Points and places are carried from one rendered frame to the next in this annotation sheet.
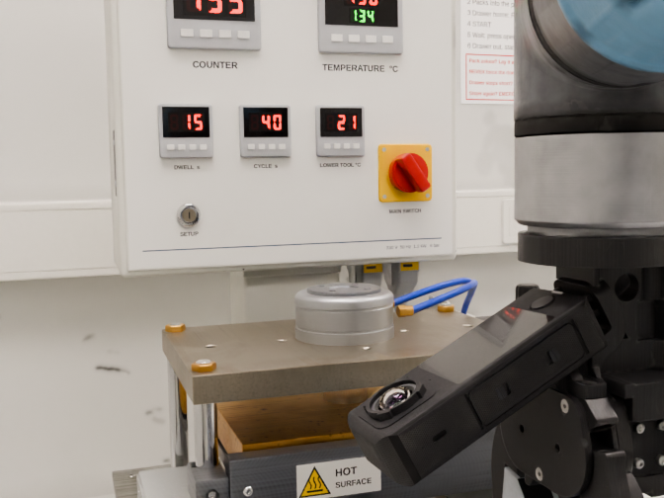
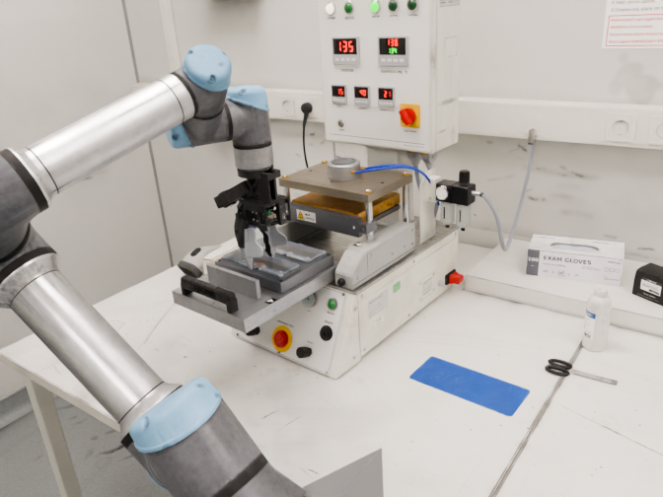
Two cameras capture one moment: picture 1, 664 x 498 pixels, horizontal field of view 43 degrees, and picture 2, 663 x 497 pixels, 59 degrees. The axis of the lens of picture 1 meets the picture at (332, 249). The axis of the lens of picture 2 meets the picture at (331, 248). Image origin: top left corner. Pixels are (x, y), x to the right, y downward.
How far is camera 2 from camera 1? 119 cm
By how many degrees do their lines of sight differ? 59
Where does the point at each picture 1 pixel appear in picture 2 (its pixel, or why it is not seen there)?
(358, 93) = (393, 82)
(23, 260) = not seen: hidden behind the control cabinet
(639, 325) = (257, 190)
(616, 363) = (253, 197)
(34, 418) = not seen: hidden behind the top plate
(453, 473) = (333, 225)
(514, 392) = (231, 196)
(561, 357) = (238, 192)
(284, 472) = (294, 209)
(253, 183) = (359, 113)
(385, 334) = (343, 178)
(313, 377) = (303, 186)
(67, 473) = not seen: hidden behind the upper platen
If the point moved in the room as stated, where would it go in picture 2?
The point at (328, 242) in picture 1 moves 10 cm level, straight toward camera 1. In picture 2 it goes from (383, 139) to (350, 146)
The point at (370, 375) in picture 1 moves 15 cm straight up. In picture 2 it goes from (317, 189) to (312, 125)
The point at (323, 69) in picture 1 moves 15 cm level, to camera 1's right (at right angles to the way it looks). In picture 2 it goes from (381, 72) to (422, 76)
